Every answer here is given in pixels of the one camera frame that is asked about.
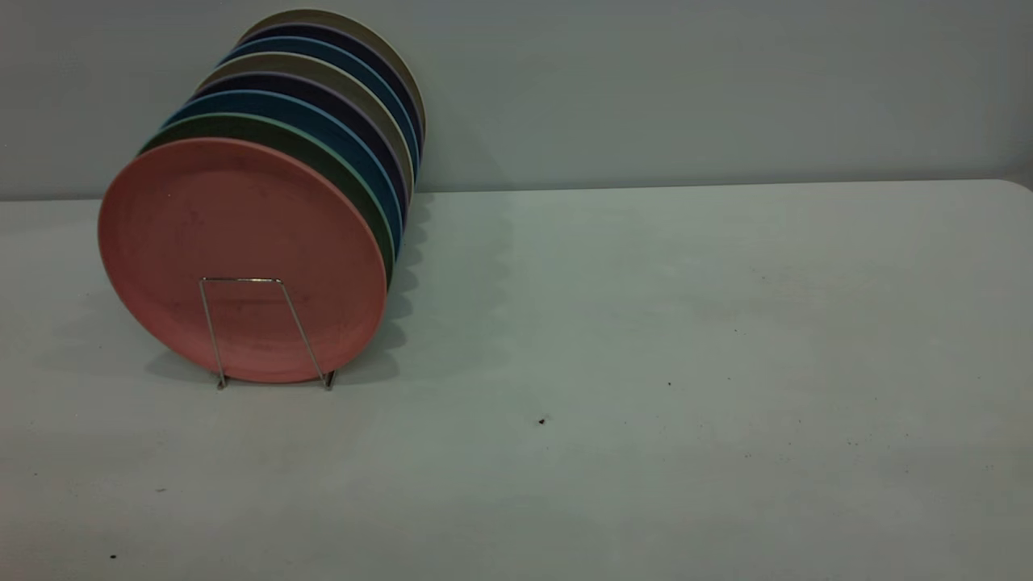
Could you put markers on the pink plate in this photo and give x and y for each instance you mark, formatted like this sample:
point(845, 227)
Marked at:
point(242, 226)

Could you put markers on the blue plate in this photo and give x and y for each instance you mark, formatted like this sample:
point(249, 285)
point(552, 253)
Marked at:
point(339, 52)
point(323, 114)

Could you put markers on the beige plate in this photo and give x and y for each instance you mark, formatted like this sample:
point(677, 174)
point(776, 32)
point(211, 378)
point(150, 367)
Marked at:
point(347, 18)
point(323, 68)

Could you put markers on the dark purple plate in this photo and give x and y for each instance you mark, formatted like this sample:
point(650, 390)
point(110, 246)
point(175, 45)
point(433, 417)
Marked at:
point(323, 90)
point(355, 38)

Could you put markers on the green plate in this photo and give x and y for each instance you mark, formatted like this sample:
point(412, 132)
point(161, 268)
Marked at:
point(323, 145)

